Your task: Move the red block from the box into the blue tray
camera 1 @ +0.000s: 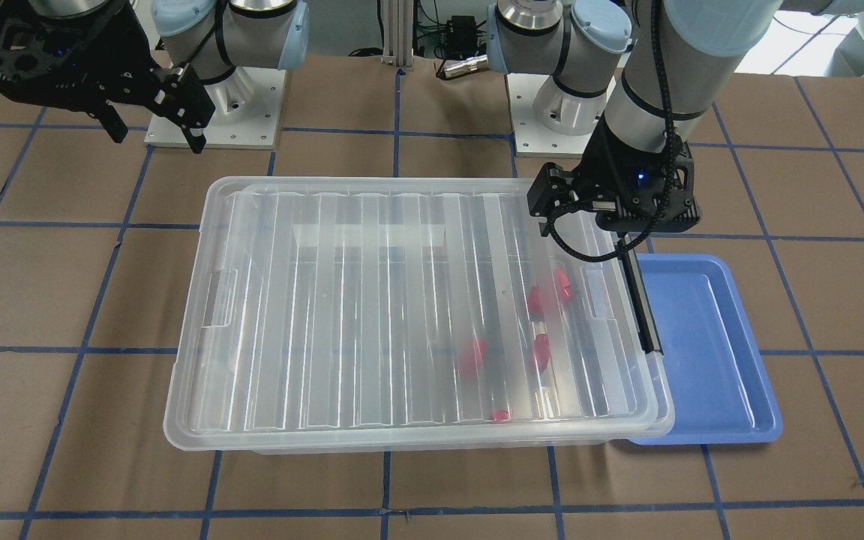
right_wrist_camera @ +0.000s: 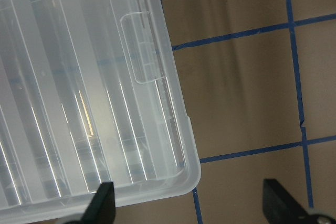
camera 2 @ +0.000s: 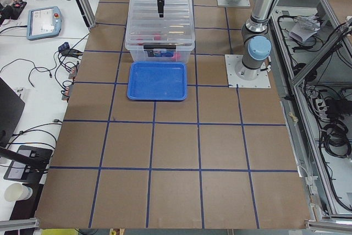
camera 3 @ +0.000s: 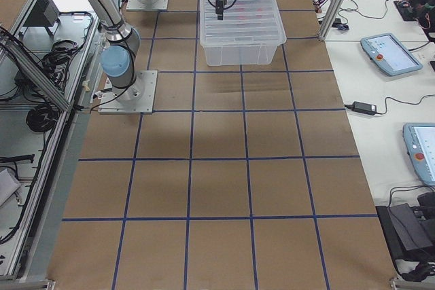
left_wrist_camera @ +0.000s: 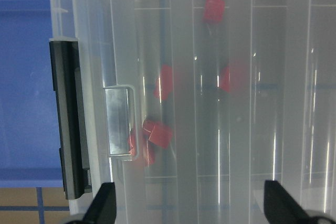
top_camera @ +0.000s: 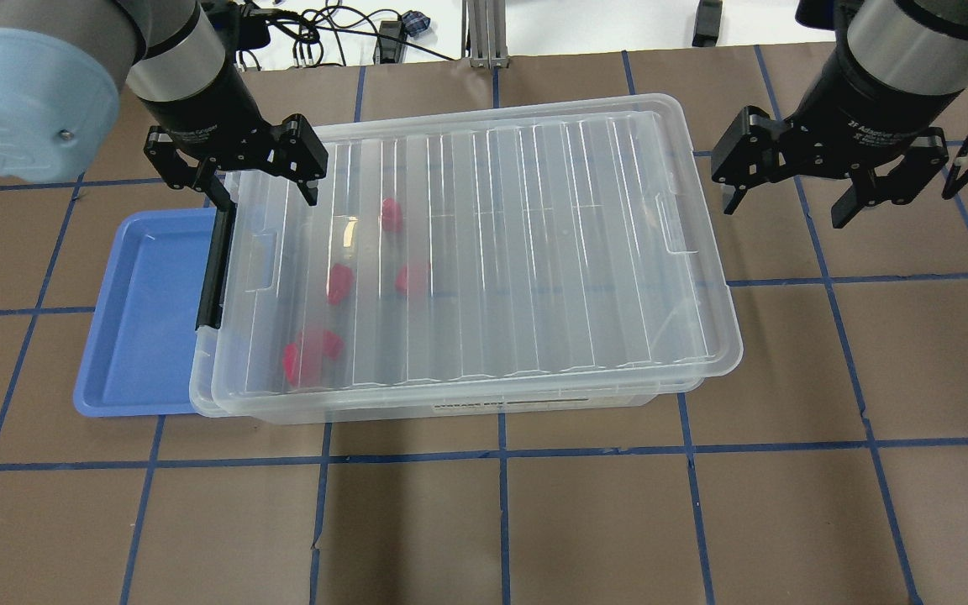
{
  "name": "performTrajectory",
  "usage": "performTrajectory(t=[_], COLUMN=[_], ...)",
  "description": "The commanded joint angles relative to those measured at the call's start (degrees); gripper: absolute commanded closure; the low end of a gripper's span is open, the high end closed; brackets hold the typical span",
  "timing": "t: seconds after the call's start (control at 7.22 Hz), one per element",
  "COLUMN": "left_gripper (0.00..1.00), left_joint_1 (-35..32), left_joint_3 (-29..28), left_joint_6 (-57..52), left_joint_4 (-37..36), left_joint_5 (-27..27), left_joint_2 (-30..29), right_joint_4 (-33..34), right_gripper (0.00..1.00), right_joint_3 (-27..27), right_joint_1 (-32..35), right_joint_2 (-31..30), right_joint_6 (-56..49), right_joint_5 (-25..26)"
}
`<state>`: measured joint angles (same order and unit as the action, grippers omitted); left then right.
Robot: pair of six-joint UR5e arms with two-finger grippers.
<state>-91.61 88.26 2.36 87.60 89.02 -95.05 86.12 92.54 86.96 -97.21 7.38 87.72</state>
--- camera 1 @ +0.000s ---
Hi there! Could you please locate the aluminium frame post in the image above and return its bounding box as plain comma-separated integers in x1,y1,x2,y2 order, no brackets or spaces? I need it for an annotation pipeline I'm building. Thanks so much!
378,1,417,72

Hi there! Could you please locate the clear plastic storage box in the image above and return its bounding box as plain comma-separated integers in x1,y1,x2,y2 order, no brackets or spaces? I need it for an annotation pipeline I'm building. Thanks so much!
248,420,665,455

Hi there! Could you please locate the black power adapter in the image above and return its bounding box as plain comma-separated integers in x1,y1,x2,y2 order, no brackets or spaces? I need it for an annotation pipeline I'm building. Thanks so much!
442,15,484,59

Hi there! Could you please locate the red block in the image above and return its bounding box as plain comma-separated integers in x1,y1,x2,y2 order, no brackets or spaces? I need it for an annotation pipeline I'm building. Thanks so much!
489,409,511,423
530,334,552,375
526,268,574,318
456,337,488,380

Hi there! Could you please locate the blue plastic tray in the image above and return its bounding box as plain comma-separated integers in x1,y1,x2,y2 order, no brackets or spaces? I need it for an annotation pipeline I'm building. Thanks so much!
635,253,783,446

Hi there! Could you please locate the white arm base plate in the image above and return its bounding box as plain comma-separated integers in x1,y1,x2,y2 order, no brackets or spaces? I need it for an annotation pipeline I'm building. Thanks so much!
144,67,286,150
506,73,615,158

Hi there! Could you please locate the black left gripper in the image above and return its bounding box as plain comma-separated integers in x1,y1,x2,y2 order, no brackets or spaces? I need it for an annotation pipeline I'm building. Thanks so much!
527,120,702,353

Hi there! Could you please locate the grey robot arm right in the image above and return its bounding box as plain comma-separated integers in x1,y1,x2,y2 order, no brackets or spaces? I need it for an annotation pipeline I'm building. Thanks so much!
0,1,309,154

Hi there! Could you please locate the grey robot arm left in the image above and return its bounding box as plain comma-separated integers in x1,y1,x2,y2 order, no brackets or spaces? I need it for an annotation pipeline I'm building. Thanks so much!
486,1,781,353

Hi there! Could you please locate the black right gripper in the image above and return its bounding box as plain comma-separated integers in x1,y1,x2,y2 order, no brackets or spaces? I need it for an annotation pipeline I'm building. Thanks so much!
0,1,215,155

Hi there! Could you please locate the clear plastic box lid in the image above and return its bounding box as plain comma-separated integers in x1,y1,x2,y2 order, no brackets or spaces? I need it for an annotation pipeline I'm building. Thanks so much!
163,175,674,451

